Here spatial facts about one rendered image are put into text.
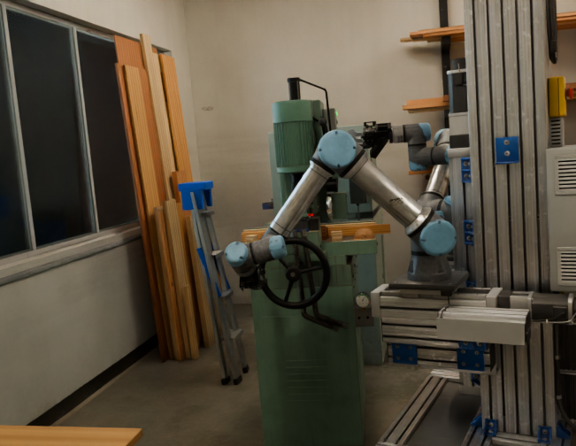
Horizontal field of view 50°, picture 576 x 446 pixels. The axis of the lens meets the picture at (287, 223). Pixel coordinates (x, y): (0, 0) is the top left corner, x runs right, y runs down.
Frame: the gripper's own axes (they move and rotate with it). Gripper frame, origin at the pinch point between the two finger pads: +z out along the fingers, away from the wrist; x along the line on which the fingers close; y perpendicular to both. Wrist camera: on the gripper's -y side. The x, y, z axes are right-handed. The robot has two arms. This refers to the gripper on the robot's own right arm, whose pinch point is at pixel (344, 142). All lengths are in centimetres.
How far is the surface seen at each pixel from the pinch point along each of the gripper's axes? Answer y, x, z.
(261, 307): -45, 51, 40
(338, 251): -28.5, 35.7, 5.2
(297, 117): 7.9, -9.4, 19.0
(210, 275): -95, -4, 83
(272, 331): -53, 59, 36
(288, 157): -4.5, 2.0, 24.2
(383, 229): -34.6, 20.3, -14.1
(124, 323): -140, -3, 151
